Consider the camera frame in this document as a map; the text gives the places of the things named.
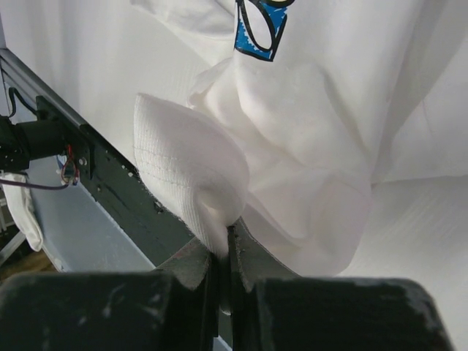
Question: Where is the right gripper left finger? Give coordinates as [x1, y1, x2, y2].
[1, 240, 217, 350]

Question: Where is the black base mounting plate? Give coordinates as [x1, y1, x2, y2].
[36, 96, 194, 265]

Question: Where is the aluminium frame rail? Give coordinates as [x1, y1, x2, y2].
[0, 47, 140, 173]

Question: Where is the white t shirt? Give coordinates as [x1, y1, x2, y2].
[0, 0, 468, 277]

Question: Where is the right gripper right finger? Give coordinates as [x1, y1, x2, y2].
[228, 221, 453, 350]

